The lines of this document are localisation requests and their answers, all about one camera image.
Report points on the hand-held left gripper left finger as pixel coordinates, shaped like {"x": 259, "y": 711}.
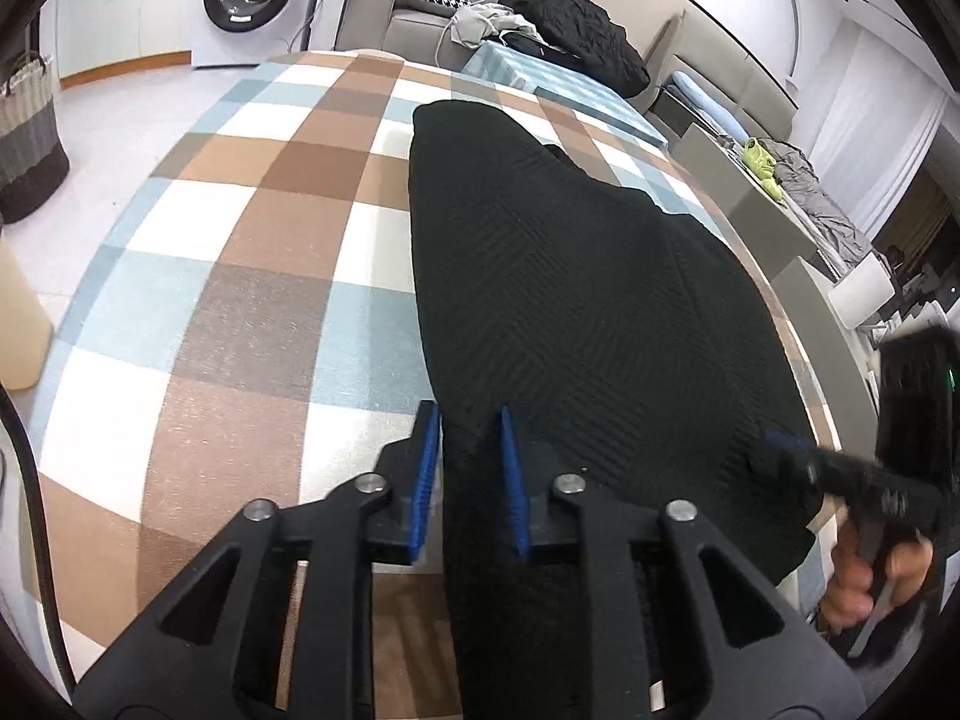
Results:
{"x": 426, "y": 480}

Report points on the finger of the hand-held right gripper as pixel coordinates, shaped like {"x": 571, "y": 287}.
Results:
{"x": 784, "y": 461}

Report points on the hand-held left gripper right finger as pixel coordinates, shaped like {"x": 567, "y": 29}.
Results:
{"x": 516, "y": 487}

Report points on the black knit sweater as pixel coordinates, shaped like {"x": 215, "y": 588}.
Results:
{"x": 570, "y": 300}

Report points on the person's right hand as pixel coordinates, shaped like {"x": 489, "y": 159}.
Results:
{"x": 847, "y": 585}

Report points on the white paper roll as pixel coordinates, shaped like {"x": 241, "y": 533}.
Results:
{"x": 862, "y": 292}

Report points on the grey blanket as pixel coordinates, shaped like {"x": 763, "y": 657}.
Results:
{"x": 821, "y": 202}

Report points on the grey board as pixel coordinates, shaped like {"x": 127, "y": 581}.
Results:
{"x": 750, "y": 195}

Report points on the green toy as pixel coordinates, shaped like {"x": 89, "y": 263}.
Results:
{"x": 761, "y": 165}

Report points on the checkered blanket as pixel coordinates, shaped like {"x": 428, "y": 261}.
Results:
{"x": 247, "y": 240}

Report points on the light blue pillow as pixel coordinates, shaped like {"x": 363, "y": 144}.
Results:
{"x": 705, "y": 97}

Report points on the cream plastic bin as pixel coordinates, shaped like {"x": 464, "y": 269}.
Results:
{"x": 19, "y": 315}

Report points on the black quilted jacket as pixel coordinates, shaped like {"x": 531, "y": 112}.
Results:
{"x": 577, "y": 37}

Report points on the grey sofa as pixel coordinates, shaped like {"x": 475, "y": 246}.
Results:
{"x": 367, "y": 22}

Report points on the white grey garment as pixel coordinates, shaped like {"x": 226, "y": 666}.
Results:
{"x": 487, "y": 22}

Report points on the houndstooth pillow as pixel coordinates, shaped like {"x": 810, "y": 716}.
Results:
{"x": 435, "y": 1}

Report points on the white washing machine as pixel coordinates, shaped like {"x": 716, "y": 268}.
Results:
{"x": 255, "y": 0}

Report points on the woven laundry basket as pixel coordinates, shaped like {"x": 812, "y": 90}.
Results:
{"x": 26, "y": 142}

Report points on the white cabinet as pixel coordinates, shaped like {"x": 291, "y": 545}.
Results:
{"x": 120, "y": 7}

